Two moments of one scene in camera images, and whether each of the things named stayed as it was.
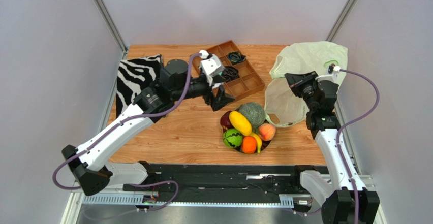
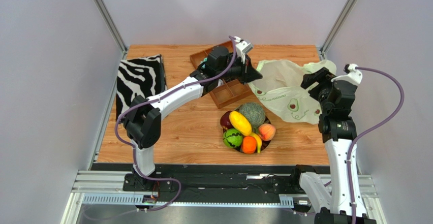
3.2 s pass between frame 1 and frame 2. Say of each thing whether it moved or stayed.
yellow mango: stayed
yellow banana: stayed
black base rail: stayed
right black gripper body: moved
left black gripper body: moved
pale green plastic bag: moved
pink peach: stayed
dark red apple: stayed
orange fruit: stayed
